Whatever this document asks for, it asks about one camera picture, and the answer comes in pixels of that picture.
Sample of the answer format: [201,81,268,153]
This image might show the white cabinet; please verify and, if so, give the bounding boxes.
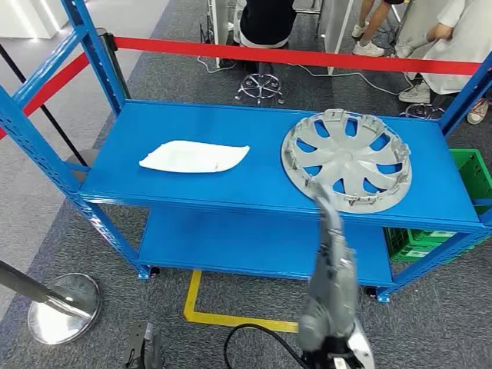
[0,0,72,40]

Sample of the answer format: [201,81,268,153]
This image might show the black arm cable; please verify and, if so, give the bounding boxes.
[224,323,312,369]

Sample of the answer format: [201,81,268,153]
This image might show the green plastic crate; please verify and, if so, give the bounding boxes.
[384,148,492,264]

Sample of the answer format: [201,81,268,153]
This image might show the long red barrier belt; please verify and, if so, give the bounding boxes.
[113,35,483,78]

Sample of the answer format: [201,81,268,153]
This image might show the short red barrier belt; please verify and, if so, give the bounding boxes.
[0,52,90,141]

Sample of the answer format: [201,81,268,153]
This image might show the black stool chrome base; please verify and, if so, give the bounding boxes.
[235,61,285,106]
[399,103,447,121]

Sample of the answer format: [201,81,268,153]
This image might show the white floor cable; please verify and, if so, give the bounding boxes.
[197,55,232,74]
[286,61,414,98]

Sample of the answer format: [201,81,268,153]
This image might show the white desk leg panel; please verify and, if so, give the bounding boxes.
[322,0,355,76]
[207,0,230,68]

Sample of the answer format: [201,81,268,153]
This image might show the yellow floor tape frame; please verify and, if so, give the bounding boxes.
[183,270,300,334]

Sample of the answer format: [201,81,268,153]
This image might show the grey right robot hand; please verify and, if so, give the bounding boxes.
[297,181,361,356]

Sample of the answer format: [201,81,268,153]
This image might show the blue steel shelf rack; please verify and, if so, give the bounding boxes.
[0,0,492,305]

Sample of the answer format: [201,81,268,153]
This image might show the white plastic trim part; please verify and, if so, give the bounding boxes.
[139,140,251,175]

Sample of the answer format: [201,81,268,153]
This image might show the chrome stanchion with round base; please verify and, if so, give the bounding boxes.
[0,259,103,346]

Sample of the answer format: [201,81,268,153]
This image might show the seated person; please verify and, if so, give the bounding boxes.
[232,0,297,51]

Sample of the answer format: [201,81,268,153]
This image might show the black robot left foot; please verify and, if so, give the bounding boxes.
[124,321,167,369]

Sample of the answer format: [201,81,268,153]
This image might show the person in white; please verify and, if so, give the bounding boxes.
[393,0,492,126]

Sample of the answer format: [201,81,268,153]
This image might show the standing person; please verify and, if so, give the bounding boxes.
[352,0,405,58]

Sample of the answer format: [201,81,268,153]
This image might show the black stanchion post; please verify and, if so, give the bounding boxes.
[95,28,132,100]

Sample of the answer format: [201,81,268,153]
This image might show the thin black rod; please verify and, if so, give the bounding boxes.
[0,43,89,168]

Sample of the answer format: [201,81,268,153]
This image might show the grey plastic wheel hubcap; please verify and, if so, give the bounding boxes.
[280,108,413,215]

